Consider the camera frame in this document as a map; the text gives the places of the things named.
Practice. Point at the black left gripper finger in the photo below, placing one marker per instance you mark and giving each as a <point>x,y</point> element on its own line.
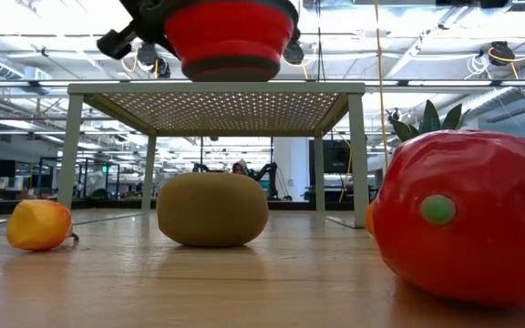
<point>164,41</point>

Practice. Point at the red collapsible colander grey rim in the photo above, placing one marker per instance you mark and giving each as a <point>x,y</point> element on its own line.
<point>230,32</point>

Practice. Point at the brown kiwi fruit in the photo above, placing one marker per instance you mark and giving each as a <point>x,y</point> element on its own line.
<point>212,209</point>

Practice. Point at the small yellow-red peach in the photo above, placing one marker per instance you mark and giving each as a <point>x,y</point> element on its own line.
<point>39,225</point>

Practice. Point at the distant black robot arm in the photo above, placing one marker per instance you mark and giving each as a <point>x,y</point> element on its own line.
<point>271,175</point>

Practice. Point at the green perforated metal rack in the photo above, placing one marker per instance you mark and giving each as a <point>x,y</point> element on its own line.
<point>221,109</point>

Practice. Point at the person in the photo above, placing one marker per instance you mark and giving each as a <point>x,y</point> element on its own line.
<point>239,168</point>

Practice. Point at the small orange tangerine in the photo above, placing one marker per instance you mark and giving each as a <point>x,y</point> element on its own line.
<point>370,218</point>

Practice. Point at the green plant in white pot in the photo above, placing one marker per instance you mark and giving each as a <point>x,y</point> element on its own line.
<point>430,118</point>

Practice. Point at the red orange mango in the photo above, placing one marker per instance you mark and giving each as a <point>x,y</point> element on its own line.
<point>472,218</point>

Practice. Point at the black wall panel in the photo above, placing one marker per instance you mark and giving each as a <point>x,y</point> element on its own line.
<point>331,157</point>

